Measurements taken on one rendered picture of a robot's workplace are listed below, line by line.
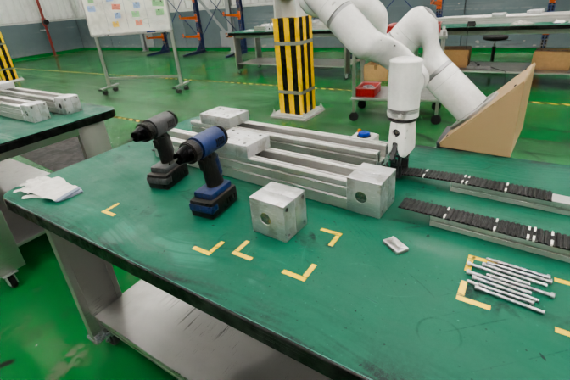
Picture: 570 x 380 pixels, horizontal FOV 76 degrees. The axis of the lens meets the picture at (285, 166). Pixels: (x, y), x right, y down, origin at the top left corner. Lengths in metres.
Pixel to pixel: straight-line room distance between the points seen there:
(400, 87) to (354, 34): 0.19
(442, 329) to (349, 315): 0.15
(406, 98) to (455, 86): 0.42
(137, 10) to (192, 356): 5.75
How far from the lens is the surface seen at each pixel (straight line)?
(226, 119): 1.38
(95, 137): 2.43
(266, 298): 0.73
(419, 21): 1.42
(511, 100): 1.29
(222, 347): 1.41
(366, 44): 1.03
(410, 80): 1.00
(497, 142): 1.34
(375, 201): 0.91
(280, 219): 0.83
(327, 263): 0.79
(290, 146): 1.23
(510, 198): 1.08
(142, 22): 6.56
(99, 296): 1.69
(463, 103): 1.41
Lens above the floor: 1.29
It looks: 25 degrees down
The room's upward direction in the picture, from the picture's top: 5 degrees counter-clockwise
